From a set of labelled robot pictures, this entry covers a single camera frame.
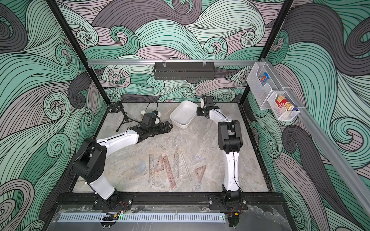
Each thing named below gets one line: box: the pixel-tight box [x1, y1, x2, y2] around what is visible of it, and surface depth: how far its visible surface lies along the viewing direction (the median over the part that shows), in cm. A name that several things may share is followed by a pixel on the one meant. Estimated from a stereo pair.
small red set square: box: [194, 164, 207, 183], surface depth 86 cm
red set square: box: [153, 152, 165, 173], surface depth 89 cm
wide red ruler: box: [162, 155, 177, 190], surface depth 85 cm
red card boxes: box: [275, 95, 299, 111], surface depth 67 cm
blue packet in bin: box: [260, 72, 270, 86], surface depth 85 cm
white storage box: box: [169, 100, 199, 129], surface depth 115 cm
